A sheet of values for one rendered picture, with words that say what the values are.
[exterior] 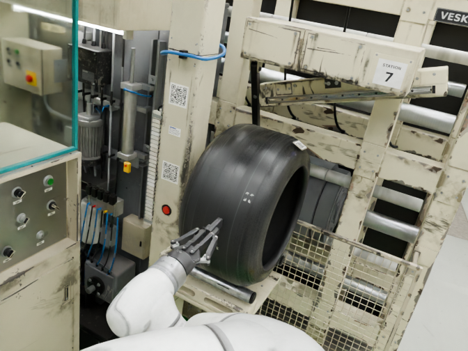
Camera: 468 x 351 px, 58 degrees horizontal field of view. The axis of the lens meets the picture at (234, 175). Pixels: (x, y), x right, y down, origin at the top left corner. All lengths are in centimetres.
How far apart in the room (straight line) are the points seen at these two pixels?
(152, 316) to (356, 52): 102
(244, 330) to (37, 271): 124
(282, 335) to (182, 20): 113
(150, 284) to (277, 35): 97
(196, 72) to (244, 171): 37
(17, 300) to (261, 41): 123
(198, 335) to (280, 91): 136
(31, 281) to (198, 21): 104
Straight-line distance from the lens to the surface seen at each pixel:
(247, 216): 125
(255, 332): 48
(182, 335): 45
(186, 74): 144
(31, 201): 156
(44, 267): 167
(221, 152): 132
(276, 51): 156
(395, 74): 147
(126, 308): 97
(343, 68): 149
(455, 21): 176
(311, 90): 168
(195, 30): 141
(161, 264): 106
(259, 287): 174
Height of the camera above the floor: 187
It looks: 24 degrees down
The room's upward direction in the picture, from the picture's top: 10 degrees clockwise
